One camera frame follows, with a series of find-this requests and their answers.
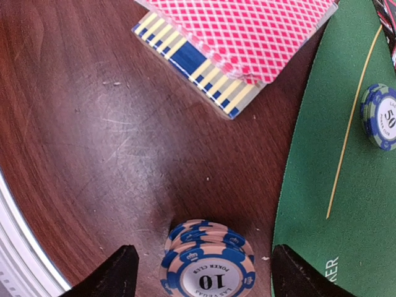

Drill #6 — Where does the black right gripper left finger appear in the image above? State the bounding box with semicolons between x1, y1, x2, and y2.
62;245;139;297

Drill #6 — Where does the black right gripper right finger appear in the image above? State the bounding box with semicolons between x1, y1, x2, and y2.
271;244;353;297

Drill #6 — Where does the blue beige 10 chip stack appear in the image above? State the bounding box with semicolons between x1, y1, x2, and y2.
159;219;256;296

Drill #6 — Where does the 50 chip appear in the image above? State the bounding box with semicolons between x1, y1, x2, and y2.
359;84;395;151

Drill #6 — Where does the green round poker mat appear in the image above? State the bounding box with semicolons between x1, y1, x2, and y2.
273;1;395;296

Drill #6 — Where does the red card deck in holder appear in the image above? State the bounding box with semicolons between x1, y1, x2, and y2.
133;1;338;119

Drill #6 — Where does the aluminium front rail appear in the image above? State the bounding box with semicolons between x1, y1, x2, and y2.
1;176;72;296

